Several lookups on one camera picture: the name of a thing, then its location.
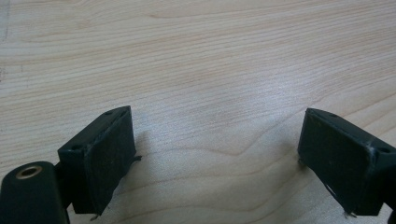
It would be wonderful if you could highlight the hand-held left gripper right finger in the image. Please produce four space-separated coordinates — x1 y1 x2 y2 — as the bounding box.
297 107 396 217

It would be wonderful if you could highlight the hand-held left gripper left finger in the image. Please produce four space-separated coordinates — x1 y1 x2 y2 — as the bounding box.
57 105 143 217

